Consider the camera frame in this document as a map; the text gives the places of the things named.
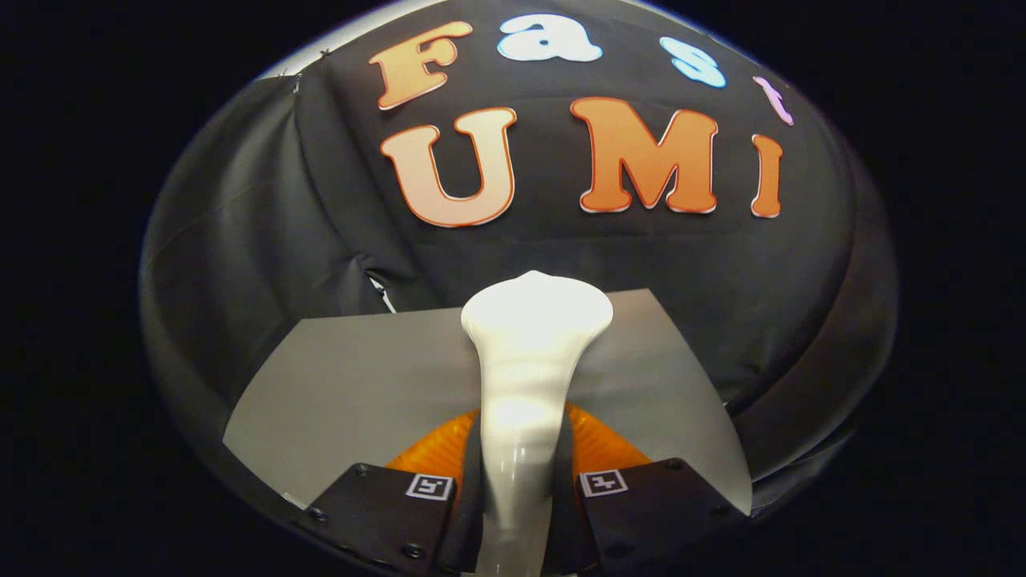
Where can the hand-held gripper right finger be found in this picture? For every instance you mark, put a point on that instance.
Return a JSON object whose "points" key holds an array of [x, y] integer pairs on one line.
{"points": [[657, 513]]}

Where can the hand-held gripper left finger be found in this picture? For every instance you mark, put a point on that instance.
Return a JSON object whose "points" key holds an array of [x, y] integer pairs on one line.
{"points": [[377, 513]]}

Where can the white garment steamer head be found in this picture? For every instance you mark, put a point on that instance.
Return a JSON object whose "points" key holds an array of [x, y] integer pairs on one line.
{"points": [[529, 361]]}

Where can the grey drawer cabinet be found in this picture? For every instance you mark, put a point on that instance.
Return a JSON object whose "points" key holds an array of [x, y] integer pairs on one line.
{"points": [[361, 385]]}

